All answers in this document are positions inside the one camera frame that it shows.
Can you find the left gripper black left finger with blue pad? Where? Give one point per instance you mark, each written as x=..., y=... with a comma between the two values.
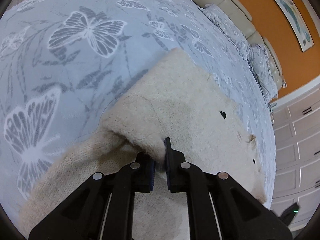
x=101, y=207

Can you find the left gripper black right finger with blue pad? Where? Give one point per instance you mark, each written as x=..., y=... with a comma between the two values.
x=218, y=206

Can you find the cream knit sweater black hearts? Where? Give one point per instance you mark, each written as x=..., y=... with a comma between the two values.
x=175, y=99

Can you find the white panelled wardrobe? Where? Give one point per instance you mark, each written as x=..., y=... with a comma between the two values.
x=296, y=131

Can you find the right grey floral pillow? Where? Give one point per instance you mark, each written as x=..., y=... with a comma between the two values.
x=260, y=66

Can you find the grey floral pillow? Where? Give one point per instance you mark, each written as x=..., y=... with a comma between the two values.
x=260, y=66
x=230, y=30

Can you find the grey butterfly print bedspread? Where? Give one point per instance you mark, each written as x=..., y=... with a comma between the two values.
x=65, y=62

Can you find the left grey floral pillow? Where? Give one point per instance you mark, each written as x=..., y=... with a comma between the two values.
x=230, y=30

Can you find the beige padded leather headboard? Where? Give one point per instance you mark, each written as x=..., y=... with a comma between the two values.
x=240, y=16

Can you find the framed wall painting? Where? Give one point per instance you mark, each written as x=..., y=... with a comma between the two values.
x=297, y=23

